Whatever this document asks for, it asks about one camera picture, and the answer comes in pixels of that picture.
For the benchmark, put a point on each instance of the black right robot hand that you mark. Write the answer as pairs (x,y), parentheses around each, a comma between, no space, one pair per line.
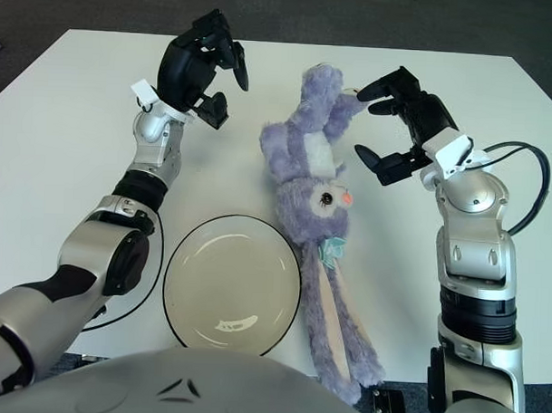
(424,116)

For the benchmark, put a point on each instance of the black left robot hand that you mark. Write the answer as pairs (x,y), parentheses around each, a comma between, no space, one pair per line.
(185,72)

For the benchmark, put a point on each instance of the purple plush bunny doll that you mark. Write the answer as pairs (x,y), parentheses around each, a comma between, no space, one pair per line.
(312,203)

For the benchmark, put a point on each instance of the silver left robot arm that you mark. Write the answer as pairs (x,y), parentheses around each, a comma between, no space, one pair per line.
(97,254)

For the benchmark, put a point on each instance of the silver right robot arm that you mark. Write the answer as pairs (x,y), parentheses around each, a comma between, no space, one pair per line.
(478,250)

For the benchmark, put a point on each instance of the white plate with black rim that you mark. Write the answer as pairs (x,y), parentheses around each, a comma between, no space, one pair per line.
(232,282)

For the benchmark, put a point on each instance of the grey robot torso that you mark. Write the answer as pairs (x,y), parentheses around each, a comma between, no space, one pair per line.
(183,384)

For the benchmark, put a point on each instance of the black metal bracket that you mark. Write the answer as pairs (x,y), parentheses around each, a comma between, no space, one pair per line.
(389,410)

